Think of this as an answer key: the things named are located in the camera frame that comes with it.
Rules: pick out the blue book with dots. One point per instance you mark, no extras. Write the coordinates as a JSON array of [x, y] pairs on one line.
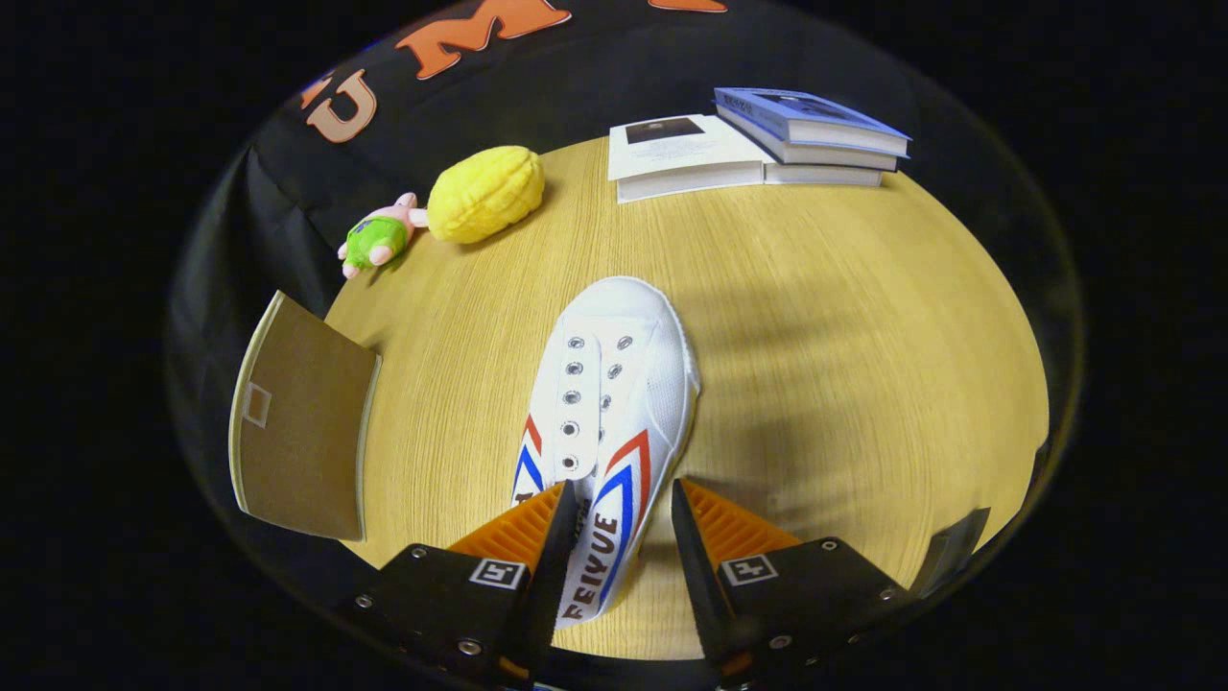
[[806, 110]]

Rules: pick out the pink and green plush toy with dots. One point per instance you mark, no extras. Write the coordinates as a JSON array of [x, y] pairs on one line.
[[376, 240]]

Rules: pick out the plain white book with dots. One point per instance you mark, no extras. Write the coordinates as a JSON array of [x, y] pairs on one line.
[[825, 176]]

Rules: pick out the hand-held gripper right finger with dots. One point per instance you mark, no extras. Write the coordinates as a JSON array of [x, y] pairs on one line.
[[698, 585]]

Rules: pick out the black backdrop cloth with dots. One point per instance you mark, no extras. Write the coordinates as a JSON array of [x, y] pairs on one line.
[[614, 67]]

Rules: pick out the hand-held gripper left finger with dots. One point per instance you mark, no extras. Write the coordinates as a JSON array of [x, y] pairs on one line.
[[552, 576]]

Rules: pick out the white canvas shoe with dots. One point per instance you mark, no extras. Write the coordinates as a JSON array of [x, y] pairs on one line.
[[624, 317]]

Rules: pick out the white book dark cover photo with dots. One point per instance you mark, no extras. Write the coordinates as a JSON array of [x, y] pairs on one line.
[[686, 154]]

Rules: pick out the yellow plush toy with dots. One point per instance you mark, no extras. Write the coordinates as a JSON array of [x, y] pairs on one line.
[[484, 197]]

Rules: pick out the brown fabric storage box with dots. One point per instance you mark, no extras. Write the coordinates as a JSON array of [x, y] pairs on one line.
[[307, 432]]

